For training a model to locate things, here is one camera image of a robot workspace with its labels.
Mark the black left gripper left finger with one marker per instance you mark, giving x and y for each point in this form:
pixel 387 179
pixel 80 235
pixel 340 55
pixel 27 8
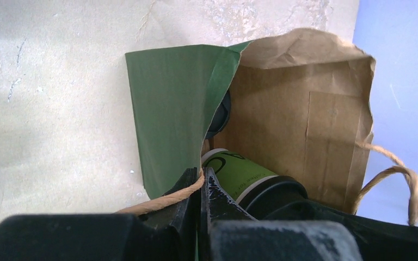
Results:
pixel 172 232

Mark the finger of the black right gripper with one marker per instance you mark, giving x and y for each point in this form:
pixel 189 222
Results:
pixel 376 240

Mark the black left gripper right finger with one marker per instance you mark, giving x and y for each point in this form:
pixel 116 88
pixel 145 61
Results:
pixel 219 215

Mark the black cup lid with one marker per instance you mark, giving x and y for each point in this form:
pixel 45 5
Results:
pixel 221 117
pixel 273 199

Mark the green paper bag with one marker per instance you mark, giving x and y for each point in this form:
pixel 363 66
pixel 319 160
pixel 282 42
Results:
pixel 299 107

